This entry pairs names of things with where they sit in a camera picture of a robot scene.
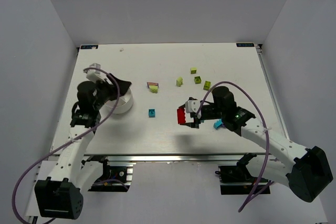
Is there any red lego brick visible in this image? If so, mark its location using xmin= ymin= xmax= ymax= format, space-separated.
xmin=176 ymin=108 xmax=186 ymax=124

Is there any teal stepped lego brick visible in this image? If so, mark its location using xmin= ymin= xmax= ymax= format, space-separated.
xmin=213 ymin=120 xmax=223 ymax=130

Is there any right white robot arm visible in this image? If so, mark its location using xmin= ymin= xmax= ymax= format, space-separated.
xmin=177 ymin=86 xmax=333 ymax=202

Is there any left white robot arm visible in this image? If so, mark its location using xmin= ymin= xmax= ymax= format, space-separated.
xmin=34 ymin=74 xmax=132 ymax=219

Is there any white divided round container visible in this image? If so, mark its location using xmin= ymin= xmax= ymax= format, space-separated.
xmin=103 ymin=88 xmax=134 ymax=114

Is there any light green lego brick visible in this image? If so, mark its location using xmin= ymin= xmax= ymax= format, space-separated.
xmin=176 ymin=77 xmax=183 ymax=87

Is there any green printed lego cube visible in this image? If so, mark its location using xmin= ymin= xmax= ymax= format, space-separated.
xmin=194 ymin=76 xmax=202 ymax=84

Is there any green lego two stud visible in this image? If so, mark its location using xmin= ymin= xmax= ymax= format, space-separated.
xmin=203 ymin=81 xmax=211 ymax=91

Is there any lime lego cube top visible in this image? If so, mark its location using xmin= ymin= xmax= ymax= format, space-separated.
xmin=190 ymin=67 xmax=197 ymax=74

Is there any lime lego under tile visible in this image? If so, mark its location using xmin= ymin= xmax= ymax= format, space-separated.
xmin=149 ymin=86 xmax=159 ymax=93

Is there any teal square lego brick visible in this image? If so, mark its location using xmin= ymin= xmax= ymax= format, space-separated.
xmin=148 ymin=109 xmax=156 ymax=118

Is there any left blue corner label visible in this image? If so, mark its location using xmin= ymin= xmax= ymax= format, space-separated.
xmin=80 ymin=45 xmax=98 ymax=50

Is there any blue corner label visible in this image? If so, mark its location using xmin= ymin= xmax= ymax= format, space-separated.
xmin=236 ymin=42 xmax=255 ymax=47
xmin=80 ymin=45 xmax=98 ymax=50

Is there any right blue corner label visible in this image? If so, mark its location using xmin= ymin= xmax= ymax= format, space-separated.
xmin=236 ymin=42 xmax=255 ymax=47

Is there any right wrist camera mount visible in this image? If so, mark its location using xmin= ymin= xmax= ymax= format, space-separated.
xmin=185 ymin=100 xmax=202 ymax=119

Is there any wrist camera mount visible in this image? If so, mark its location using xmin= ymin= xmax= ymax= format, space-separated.
xmin=185 ymin=100 xmax=202 ymax=119
xmin=83 ymin=63 xmax=107 ymax=83

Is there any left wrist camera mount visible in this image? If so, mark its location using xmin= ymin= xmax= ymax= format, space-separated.
xmin=83 ymin=63 xmax=107 ymax=83

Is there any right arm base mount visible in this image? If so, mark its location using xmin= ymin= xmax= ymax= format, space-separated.
xmin=214 ymin=154 xmax=259 ymax=196

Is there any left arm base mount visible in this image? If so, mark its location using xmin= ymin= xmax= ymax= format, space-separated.
xmin=81 ymin=155 xmax=133 ymax=193

